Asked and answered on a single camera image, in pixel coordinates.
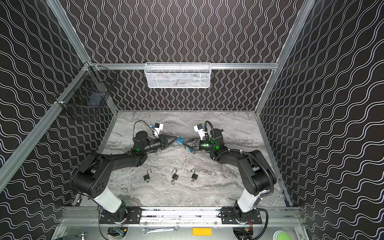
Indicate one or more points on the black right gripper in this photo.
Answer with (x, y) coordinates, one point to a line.
(195, 144)

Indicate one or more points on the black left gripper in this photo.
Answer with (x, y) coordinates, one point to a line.
(163, 142)

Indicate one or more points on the blue padlock with key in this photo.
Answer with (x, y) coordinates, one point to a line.
(180, 141)

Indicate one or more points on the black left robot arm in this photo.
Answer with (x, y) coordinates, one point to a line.
(91, 177)

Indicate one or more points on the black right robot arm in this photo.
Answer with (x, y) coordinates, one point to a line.
(256, 174)

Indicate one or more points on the black padlock right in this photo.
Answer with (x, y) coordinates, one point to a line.
(194, 176)

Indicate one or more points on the black padlock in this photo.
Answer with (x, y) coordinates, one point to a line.
(147, 177)
(175, 176)
(194, 176)

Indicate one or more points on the black padlock middle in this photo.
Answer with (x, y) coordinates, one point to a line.
(175, 176)

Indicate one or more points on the black padlock left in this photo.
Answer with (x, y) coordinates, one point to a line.
(147, 177)

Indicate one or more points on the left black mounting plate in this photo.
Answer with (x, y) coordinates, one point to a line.
(131, 215)

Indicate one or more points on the black mounting plate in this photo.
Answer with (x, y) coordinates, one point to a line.
(131, 215)
(233, 215)

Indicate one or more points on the silver combination wrench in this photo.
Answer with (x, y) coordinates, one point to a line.
(147, 231)

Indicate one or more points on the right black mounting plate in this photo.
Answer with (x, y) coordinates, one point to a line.
(233, 215)

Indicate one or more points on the yellow label plate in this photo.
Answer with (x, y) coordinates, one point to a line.
(202, 232)

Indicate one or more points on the green round button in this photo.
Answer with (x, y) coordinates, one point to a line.
(281, 235)

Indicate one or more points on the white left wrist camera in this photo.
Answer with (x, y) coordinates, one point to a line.
(157, 128)

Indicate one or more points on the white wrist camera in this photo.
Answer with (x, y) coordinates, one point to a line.
(201, 130)
(157, 128)

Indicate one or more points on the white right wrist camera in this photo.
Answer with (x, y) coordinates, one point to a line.
(201, 130)

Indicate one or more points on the white wire mesh basket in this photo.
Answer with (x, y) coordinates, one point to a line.
(178, 75)

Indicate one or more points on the black wire mesh basket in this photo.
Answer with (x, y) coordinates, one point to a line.
(89, 100)

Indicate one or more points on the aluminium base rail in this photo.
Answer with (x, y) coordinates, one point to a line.
(176, 216)

